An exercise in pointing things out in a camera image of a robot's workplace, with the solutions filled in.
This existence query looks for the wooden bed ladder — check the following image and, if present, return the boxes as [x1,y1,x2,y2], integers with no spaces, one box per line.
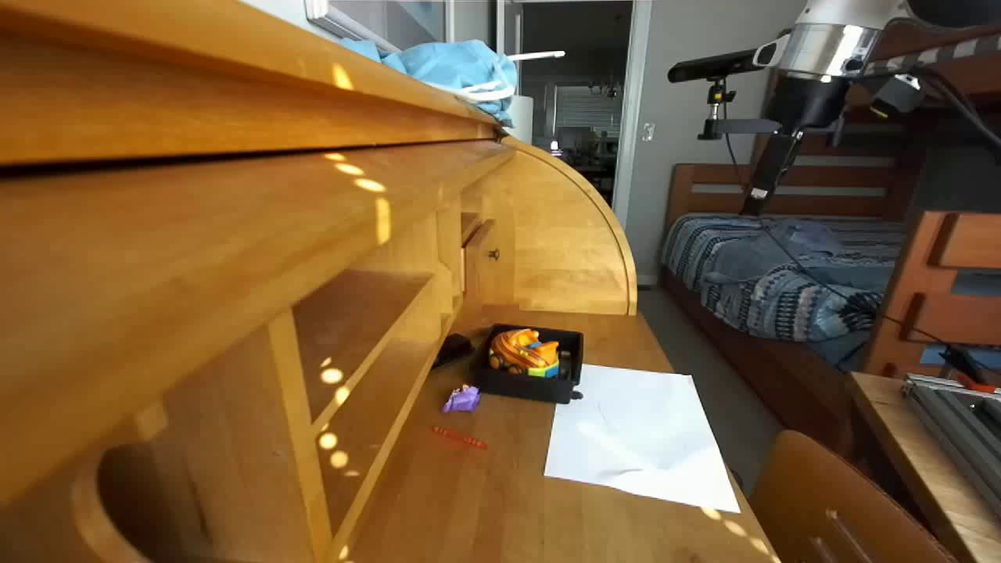
[862,206,1001,385]

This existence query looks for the white clothes hanger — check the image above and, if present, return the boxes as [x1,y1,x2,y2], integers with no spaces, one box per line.
[457,45,573,107]

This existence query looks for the blue striped bedding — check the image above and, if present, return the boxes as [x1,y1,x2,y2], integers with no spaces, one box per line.
[658,213,913,369]

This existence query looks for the black plastic tray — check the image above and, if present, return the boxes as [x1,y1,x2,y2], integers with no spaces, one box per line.
[474,323,589,406]

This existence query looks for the white window frame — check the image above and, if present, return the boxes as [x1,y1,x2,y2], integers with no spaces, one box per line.
[302,0,453,49]

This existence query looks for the black cable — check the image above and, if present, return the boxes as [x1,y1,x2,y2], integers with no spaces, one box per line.
[916,67,1001,149]

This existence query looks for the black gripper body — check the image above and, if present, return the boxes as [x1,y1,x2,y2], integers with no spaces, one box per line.
[764,70,853,138]

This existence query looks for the white paper sheet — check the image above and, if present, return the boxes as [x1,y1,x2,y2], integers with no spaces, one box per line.
[542,360,745,515]

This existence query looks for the wooden side table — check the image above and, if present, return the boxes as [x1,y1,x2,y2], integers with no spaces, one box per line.
[849,369,1001,563]

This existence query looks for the wooden chair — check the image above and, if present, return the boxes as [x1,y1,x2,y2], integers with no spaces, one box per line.
[749,428,958,563]

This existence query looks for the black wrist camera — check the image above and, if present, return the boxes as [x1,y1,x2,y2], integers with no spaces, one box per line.
[867,73,926,122]

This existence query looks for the white door frame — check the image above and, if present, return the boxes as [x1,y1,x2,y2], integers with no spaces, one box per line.
[610,0,658,288]

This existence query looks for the red pen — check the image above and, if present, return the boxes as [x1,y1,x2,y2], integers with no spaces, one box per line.
[428,421,495,454]

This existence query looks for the aluminium rail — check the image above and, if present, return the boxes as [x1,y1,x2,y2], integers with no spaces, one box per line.
[900,373,1001,526]

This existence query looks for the orange toy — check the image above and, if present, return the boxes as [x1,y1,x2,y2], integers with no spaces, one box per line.
[486,327,567,378]

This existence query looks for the wooden bunk bed frame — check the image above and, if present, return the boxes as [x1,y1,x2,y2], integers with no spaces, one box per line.
[655,19,1001,454]

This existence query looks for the wooden furniture panel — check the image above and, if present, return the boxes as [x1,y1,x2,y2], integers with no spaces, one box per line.
[0,0,780,563]

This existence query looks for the black bar camera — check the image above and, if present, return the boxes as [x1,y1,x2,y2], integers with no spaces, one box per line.
[666,38,789,88]

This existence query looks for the purple toy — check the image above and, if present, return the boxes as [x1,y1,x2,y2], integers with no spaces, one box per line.
[442,381,486,416]

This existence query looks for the striped cable sleeve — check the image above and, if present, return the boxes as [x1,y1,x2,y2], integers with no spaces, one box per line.
[862,32,1001,83]

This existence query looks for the blue cloth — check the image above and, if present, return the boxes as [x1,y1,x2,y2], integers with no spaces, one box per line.
[340,38,523,124]

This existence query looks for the black camera stand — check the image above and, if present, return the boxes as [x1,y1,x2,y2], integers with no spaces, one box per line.
[694,79,789,143]

